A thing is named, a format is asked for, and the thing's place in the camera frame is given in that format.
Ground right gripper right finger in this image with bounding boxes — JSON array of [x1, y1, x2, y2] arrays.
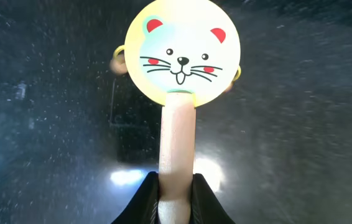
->
[[191, 173, 236, 224]]

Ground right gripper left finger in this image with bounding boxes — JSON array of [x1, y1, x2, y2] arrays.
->
[[111, 170, 160, 224]]

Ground yellow rattle drum toy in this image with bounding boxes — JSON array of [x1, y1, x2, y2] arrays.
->
[[109, 0, 242, 224]]

